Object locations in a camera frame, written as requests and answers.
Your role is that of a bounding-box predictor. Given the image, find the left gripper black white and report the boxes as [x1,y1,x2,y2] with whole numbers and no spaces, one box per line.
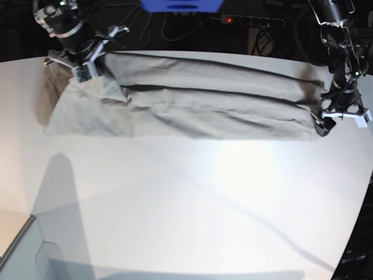
[313,84,368,137]

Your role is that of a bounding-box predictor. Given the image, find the blue box at top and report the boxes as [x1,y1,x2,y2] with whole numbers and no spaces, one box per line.
[140,0,224,13]

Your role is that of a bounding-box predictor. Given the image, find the grey t-shirt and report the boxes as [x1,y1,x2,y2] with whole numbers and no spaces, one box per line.
[45,53,325,141]

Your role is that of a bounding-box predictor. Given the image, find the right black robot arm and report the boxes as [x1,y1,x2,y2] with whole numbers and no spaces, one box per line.
[33,1,130,83]

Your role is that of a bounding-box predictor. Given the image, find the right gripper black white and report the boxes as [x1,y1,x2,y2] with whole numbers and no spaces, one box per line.
[58,22,130,76]

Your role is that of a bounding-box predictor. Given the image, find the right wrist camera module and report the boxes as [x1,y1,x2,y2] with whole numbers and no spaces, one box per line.
[72,61,99,83]

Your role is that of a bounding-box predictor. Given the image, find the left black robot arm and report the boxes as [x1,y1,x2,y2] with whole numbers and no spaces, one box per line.
[309,1,372,137]

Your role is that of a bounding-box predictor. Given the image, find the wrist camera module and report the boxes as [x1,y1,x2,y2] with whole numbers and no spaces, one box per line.
[72,61,99,83]
[355,110,372,128]

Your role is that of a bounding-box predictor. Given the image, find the black cable loops on floor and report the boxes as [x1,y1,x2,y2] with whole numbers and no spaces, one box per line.
[96,0,205,47]

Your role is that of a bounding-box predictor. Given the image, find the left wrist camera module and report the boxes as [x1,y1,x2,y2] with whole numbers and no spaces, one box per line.
[355,110,372,128]

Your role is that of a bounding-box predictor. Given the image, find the black power strip red light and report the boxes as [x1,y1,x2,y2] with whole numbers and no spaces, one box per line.
[219,15,286,28]

